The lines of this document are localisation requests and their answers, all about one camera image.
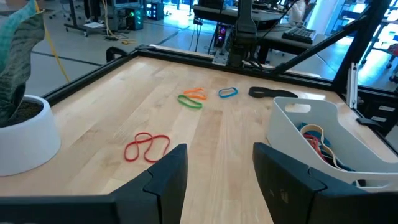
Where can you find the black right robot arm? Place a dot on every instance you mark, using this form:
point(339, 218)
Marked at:
point(245, 31)

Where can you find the orange rubber band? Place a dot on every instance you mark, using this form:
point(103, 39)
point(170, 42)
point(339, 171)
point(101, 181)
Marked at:
point(194, 90)

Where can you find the silver mounting plate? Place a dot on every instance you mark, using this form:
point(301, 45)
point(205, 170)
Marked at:
point(220, 58)

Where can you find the computer tower pink lights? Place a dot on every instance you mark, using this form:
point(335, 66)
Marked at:
point(221, 34)

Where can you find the black rubber band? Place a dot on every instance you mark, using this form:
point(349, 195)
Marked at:
point(255, 92)

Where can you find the light green rubber band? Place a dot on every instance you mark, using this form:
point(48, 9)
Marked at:
point(179, 99)

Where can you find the silver aluminium extrusion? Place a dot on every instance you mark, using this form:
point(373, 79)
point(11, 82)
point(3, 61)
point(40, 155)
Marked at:
point(352, 85)

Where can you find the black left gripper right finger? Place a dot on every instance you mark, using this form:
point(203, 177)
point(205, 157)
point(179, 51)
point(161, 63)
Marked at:
point(289, 193)

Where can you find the small blue rubber band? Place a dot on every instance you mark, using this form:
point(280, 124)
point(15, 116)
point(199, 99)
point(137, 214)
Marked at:
point(219, 92)

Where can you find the dark red rubber band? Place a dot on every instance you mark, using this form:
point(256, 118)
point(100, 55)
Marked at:
point(314, 143)

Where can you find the black keyboard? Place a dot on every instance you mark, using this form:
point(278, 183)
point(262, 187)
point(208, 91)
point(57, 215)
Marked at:
point(298, 34)

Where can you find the white plastic bin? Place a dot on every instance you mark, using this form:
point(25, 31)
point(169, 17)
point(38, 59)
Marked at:
point(357, 143)

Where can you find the black desk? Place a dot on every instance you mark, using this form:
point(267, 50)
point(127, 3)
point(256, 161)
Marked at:
point(273, 37)

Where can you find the large tan rubber band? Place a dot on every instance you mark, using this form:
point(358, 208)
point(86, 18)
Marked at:
point(311, 126)

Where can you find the computer tower green lights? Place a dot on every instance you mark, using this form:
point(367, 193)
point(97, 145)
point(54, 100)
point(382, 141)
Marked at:
point(134, 18)

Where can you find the rubber bands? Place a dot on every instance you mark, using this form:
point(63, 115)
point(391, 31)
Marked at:
point(327, 143)

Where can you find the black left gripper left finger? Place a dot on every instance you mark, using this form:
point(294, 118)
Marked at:
point(161, 186)

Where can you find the green plant in white pot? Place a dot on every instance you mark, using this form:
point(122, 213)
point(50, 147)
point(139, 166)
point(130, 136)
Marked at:
point(28, 140)

